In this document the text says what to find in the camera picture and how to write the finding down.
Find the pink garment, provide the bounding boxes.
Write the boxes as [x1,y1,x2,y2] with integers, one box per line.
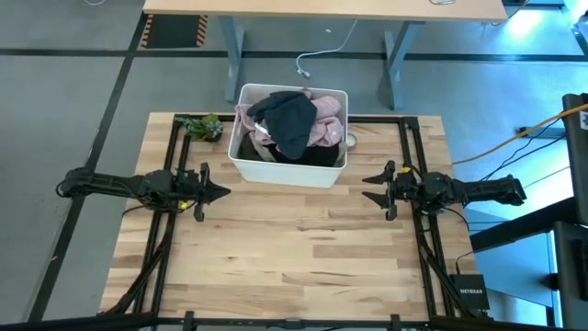
[234,88,345,149]

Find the black aluminium table frame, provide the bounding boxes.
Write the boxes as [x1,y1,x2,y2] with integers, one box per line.
[0,112,588,331]

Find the white cable with plug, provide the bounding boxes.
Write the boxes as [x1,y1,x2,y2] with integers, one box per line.
[295,17,360,79]

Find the black hazard-striped floor mat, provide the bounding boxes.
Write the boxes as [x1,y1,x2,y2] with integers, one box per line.
[139,13,210,50]

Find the navy blue garment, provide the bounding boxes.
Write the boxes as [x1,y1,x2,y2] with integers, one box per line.
[246,90,319,161]

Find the black diagonal support beam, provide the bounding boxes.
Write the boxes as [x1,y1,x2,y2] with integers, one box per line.
[469,197,578,254]

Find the small potted succulent plant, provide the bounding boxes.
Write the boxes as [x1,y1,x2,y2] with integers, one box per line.
[175,112,225,143]

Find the yellow cable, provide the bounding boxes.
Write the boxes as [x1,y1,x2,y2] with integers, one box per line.
[451,102,588,166]

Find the black equipment rack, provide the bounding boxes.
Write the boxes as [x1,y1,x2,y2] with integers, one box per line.
[561,93,588,226]

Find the wooden desk grey legs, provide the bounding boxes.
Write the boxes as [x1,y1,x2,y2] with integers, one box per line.
[141,0,509,111]

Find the black cable bundle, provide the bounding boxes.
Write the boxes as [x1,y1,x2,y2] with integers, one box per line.
[480,118,567,183]

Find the white plastic bin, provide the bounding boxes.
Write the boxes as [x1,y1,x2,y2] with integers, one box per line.
[227,83,350,189]

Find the khaki shorts black waistband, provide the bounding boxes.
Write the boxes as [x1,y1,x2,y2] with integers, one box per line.
[250,131,348,167]

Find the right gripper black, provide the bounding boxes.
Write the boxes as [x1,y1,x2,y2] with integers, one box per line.
[361,159,421,222]

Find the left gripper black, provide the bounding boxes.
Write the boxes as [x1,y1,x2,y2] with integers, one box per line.
[175,161,232,223]

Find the dark olive garment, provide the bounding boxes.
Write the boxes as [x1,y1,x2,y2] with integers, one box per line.
[236,131,259,163]

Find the black Netgear network switch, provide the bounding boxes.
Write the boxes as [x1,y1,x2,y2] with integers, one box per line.
[448,273,492,312]

